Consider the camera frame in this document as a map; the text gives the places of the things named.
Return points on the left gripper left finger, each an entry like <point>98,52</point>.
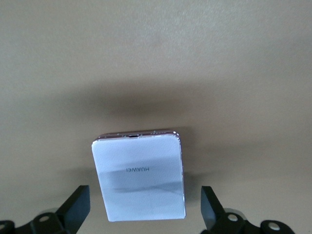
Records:
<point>73,209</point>

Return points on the white flip phone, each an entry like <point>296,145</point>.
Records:
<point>139,182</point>

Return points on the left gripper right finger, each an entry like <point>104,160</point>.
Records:
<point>212,212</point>

